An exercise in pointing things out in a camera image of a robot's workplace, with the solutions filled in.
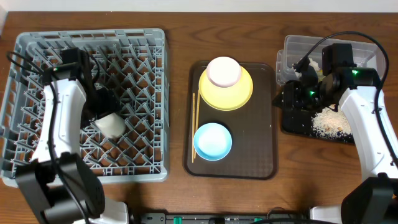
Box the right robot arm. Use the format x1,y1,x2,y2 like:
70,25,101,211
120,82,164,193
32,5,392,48
273,43,397,223

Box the light blue bowl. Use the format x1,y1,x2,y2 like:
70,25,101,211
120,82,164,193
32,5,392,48
193,123,233,161

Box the wooden chopstick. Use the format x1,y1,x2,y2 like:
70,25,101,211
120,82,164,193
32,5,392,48
193,90,201,160
192,93,195,164

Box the black waste tray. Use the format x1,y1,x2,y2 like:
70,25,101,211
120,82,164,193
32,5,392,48
278,93,354,144

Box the white tissue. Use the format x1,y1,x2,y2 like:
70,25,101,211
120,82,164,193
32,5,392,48
300,57,322,75

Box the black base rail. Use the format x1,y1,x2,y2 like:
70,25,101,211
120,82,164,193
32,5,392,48
129,210,337,224

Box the food scraps pile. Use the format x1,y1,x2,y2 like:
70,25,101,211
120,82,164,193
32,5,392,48
312,107,352,140

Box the dark brown serving tray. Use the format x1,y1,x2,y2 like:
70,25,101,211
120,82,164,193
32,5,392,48
183,61,279,180

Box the clear plastic waste bin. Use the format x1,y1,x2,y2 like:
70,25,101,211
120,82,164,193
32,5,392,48
275,35,385,85

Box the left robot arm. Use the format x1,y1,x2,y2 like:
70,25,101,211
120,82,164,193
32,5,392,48
16,48,129,223

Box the yellow round plate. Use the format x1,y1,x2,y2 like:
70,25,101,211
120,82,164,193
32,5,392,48
198,67,254,111

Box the white plastic cup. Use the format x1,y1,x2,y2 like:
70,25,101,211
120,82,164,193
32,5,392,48
95,113,126,139

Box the grey plastic dishwasher rack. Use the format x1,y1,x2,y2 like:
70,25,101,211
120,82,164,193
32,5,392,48
1,29,170,187

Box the white pink bowl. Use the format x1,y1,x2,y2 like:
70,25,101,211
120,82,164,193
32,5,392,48
206,57,242,88

